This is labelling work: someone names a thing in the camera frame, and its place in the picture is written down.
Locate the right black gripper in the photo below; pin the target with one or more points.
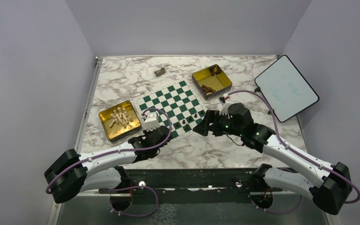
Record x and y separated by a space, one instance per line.
203 127

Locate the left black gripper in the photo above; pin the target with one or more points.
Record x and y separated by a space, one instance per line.
146 133

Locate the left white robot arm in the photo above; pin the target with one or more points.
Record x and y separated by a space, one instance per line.
72 173

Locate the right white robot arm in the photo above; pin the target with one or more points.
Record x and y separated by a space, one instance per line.
315 179

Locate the gold tin with white pieces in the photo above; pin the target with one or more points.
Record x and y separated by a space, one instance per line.
118 132

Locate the green white chess board mat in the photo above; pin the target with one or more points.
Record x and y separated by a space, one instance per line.
179 100

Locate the white chess pieces pile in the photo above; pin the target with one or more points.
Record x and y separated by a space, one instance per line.
120 116

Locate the gold tin with dark pieces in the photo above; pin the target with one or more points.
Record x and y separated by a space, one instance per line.
213 77

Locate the small grey tan clip device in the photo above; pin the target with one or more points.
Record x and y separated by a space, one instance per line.
160 72

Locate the small whiteboard tablet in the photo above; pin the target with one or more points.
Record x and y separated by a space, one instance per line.
285 89

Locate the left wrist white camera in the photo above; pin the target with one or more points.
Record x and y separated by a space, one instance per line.
150 121

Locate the wrist white camera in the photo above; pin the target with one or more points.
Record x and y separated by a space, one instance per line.
224 103
150 121

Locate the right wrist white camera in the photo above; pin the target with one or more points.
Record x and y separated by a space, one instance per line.
224 103

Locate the black metal base frame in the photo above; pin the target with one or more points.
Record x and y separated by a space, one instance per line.
179 186

